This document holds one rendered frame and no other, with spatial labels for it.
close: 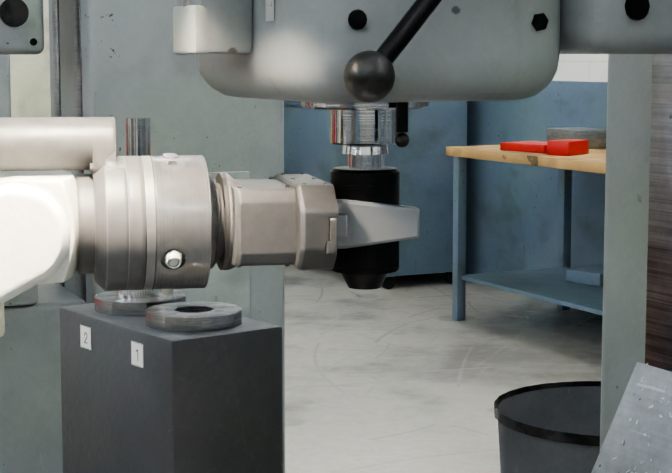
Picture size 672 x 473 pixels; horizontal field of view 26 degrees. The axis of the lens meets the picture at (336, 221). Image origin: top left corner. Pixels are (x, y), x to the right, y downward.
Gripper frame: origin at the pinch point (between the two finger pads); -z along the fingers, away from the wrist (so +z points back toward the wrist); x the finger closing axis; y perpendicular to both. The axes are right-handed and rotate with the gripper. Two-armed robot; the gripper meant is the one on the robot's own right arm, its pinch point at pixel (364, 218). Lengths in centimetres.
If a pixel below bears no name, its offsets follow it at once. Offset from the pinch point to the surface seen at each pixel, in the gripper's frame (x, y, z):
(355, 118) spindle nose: -2.1, -6.9, 1.2
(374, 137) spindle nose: -2.4, -5.6, 0.0
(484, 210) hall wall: 715, 79, -242
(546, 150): 550, 33, -218
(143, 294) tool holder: 44.7, 12.1, 11.4
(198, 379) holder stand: 31.1, 17.7, 7.7
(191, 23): -4.7, -12.9, 12.3
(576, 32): -6.8, -12.6, -12.2
